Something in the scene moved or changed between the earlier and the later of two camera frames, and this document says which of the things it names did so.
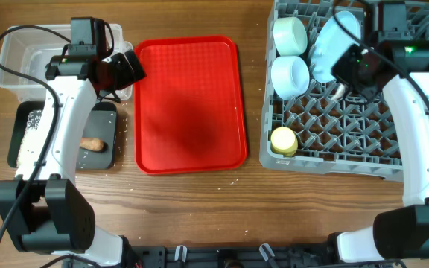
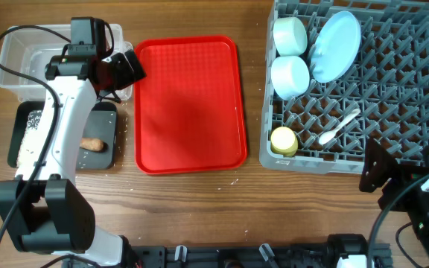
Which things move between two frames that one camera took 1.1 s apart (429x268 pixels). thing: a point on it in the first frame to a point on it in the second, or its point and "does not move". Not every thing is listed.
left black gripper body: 120,74 does not move
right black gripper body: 346,68 to 404,175
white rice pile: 33,120 does not move
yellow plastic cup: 283,141 does not move
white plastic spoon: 339,92 to 329,135
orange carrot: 93,144 does not move
